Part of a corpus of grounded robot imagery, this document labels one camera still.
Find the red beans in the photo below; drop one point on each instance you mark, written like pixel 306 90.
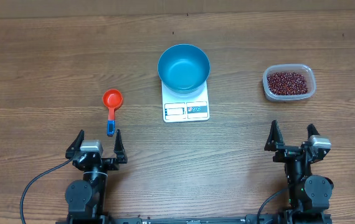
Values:
pixel 287 83

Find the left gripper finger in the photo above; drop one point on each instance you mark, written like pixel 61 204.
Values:
pixel 119 149
pixel 75 145

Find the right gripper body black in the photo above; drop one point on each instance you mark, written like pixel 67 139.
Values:
pixel 294 169

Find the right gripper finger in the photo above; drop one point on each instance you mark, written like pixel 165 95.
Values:
pixel 312 131
pixel 275 140

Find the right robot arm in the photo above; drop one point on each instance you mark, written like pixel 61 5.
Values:
pixel 309 194

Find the clear plastic container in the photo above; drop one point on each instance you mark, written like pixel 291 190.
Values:
pixel 299 68

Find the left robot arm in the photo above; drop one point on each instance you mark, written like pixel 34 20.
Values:
pixel 86 197

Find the blue bowl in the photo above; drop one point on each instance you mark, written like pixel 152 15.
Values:
pixel 183 68

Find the red measuring scoop blue handle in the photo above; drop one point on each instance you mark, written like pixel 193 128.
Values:
pixel 113 100

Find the white kitchen scale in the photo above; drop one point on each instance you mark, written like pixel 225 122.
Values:
pixel 185 107

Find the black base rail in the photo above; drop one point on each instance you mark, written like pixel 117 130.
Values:
pixel 248 219

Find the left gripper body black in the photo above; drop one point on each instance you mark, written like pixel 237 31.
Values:
pixel 108 165

